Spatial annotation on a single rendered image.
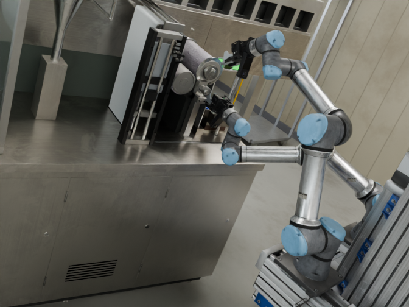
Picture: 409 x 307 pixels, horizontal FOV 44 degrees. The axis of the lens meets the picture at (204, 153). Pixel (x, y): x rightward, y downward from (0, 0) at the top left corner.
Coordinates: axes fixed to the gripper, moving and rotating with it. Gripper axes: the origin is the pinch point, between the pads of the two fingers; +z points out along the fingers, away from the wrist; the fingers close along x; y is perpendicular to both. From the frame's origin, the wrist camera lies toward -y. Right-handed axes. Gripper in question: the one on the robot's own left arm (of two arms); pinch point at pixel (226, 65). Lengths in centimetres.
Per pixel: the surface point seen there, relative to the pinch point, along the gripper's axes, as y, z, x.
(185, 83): -4.9, 19.6, 9.9
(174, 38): 5.4, -6.1, 31.8
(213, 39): 27.4, 35.7, -20.0
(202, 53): 10.0, 16.2, 1.8
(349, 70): 71, 139, -268
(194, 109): -16.6, 23.4, 2.9
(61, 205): -62, 31, 68
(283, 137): 8, 195, -226
